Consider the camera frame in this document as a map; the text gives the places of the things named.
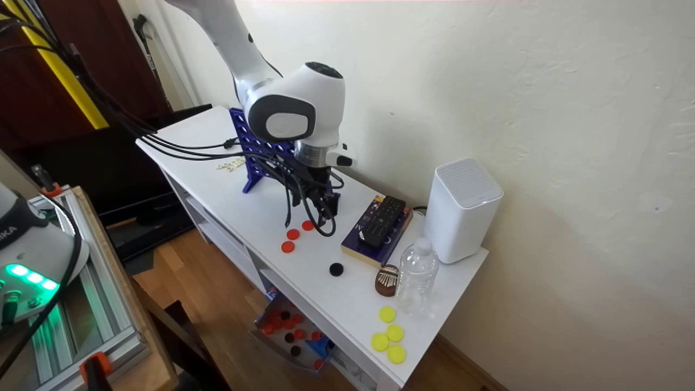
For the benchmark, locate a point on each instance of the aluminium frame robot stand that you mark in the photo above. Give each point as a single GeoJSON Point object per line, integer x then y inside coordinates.
{"type": "Point", "coordinates": [109, 318]}

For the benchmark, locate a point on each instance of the black and orange clamp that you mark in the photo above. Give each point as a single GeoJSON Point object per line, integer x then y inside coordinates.
{"type": "Point", "coordinates": [54, 190]}

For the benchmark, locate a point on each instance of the dark brown wooden cabinet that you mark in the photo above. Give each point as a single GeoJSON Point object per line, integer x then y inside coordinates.
{"type": "Point", "coordinates": [122, 44]}

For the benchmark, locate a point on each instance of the clear plastic bottle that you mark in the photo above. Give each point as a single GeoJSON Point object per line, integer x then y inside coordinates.
{"type": "Point", "coordinates": [419, 274]}

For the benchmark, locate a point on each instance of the white shelf table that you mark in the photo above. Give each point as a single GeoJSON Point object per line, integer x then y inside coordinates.
{"type": "Point", "coordinates": [241, 209]}

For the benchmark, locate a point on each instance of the orange game disc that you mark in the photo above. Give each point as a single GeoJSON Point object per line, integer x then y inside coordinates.
{"type": "Point", "coordinates": [288, 246]}
{"type": "Point", "coordinates": [292, 233]}
{"type": "Point", "coordinates": [308, 224]}

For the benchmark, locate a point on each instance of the cream letter tile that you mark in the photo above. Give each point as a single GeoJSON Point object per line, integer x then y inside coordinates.
{"type": "Point", "coordinates": [226, 169]}
{"type": "Point", "coordinates": [238, 165]}

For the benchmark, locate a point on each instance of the colourful game box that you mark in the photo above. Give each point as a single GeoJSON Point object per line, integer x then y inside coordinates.
{"type": "Point", "coordinates": [289, 334]}

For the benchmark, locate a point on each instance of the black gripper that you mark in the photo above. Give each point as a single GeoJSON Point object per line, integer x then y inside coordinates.
{"type": "Point", "coordinates": [320, 179]}

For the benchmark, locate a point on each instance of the black game disc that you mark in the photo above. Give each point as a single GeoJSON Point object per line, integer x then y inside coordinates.
{"type": "Point", "coordinates": [336, 270]}

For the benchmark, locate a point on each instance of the black low bench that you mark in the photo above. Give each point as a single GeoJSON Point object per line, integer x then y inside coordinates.
{"type": "Point", "coordinates": [109, 181]}

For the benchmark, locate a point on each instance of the yellow game disc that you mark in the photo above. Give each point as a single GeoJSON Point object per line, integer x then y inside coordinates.
{"type": "Point", "coordinates": [395, 334]}
{"type": "Point", "coordinates": [388, 314]}
{"type": "Point", "coordinates": [382, 342]}
{"type": "Point", "coordinates": [397, 355]}

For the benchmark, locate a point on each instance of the white box speaker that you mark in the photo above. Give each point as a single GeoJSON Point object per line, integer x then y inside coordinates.
{"type": "Point", "coordinates": [460, 209]}

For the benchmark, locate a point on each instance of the small brown object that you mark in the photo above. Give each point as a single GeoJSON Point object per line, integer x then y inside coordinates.
{"type": "Point", "coordinates": [388, 284]}

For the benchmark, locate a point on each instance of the blue connect four gameboard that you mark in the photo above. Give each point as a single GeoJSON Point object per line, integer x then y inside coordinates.
{"type": "Point", "coordinates": [243, 133]}

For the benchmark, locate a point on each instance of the black remote control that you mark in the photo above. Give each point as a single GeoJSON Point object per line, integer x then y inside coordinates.
{"type": "Point", "coordinates": [382, 223]}

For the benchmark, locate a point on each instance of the dark box with tokens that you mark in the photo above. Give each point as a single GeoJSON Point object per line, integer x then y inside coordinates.
{"type": "Point", "coordinates": [355, 245]}

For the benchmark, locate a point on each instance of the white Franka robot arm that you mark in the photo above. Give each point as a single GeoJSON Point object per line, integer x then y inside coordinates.
{"type": "Point", "coordinates": [289, 95]}

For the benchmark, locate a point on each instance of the yellow tape strip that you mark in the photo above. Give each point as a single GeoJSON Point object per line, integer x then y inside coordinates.
{"type": "Point", "coordinates": [67, 77]}

